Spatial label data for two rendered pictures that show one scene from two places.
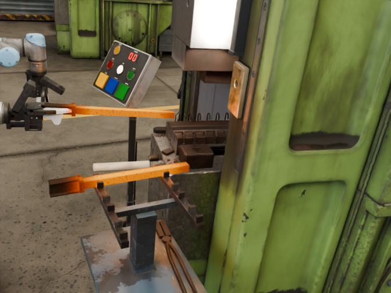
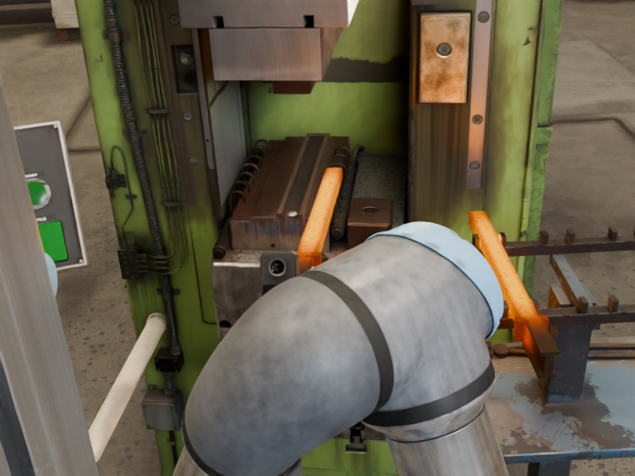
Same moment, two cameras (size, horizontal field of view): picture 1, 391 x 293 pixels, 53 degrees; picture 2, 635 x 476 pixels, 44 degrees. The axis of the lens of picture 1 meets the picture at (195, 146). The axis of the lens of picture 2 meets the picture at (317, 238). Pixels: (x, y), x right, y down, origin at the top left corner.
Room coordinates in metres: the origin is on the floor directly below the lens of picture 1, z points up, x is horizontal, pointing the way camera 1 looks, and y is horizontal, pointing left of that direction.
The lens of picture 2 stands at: (0.79, 1.29, 1.72)
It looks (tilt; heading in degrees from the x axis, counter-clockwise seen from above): 29 degrees down; 298
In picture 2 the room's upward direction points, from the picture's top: 3 degrees counter-clockwise
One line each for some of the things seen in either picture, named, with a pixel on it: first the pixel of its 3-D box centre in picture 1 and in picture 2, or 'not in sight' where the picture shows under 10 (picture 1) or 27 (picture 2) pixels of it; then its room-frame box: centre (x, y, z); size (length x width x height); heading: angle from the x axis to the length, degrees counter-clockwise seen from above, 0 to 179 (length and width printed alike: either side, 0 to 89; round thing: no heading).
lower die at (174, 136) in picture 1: (217, 134); (295, 186); (1.58, -0.09, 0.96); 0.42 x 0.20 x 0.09; 109
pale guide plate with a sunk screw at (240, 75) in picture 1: (238, 89); (443, 59); (1.26, -0.12, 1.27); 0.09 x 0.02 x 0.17; 19
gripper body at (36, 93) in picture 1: (37, 83); not in sight; (1.65, 0.73, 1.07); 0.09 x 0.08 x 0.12; 105
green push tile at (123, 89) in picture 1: (122, 92); (43, 243); (1.85, 0.39, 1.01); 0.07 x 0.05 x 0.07; 44
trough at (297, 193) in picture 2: (220, 128); (305, 172); (1.56, -0.10, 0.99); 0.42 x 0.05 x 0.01; 109
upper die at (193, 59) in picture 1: (228, 53); (285, 24); (1.58, -0.09, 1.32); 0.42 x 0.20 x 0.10; 109
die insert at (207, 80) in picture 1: (237, 73); (302, 56); (1.57, -0.14, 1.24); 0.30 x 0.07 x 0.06; 109
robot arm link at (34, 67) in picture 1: (37, 65); not in sight; (1.65, 0.72, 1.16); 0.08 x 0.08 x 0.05
